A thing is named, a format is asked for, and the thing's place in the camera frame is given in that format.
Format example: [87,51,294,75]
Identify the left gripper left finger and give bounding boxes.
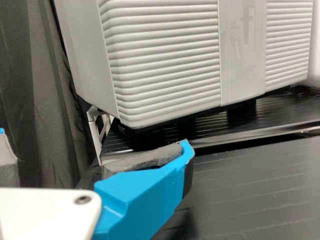
[0,127,20,188]

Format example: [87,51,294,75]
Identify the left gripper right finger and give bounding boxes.
[91,139,195,240]

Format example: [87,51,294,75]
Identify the black platform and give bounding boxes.
[101,84,320,161]
[74,136,320,240]

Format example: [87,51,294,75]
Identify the incubator door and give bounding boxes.
[96,0,315,130]

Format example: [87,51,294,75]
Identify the white box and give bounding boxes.
[307,0,320,88]

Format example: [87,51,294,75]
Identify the white metal bracket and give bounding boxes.
[86,104,116,166]

